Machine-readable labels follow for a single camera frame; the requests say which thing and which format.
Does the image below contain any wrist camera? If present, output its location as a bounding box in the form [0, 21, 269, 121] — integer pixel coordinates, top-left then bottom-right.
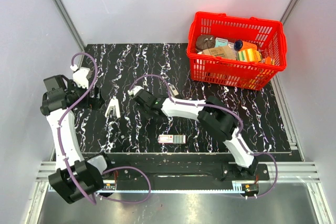
[128, 86, 143, 97]
[70, 65, 92, 89]

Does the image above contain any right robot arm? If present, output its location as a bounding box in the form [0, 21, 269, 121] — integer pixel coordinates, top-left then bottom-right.
[128, 86, 258, 180]

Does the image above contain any brown cardboard box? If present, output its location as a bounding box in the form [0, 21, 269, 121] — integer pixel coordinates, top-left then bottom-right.
[202, 46, 237, 60]

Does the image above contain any green yellow box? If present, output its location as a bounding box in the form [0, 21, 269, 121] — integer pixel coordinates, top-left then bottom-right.
[237, 48, 262, 62]

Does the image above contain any orange bottle blue cap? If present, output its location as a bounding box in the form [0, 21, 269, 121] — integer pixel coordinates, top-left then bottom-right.
[234, 40, 258, 51]

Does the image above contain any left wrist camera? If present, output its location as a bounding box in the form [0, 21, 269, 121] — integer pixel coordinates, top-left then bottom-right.
[70, 65, 92, 89]

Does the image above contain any brown round package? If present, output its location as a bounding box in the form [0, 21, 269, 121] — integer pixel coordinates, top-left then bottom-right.
[195, 35, 216, 51]

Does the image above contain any teal white card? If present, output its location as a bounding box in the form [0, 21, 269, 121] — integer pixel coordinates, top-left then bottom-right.
[215, 37, 228, 47]

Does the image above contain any white black stapler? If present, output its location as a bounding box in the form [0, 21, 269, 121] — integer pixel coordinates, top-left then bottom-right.
[169, 84, 179, 97]

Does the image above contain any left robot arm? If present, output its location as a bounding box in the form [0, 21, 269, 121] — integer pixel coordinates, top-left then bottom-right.
[40, 73, 114, 204]

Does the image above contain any staple box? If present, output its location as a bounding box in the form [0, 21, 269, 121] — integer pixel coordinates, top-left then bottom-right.
[158, 135, 186, 144]

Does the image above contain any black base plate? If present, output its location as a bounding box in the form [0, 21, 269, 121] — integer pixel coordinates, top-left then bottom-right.
[107, 153, 270, 182]

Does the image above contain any red plastic basket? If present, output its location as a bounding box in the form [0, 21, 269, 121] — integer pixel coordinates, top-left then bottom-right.
[186, 12, 287, 90]

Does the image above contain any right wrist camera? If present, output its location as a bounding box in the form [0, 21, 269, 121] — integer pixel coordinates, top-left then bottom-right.
[128, 86, 143, 97]

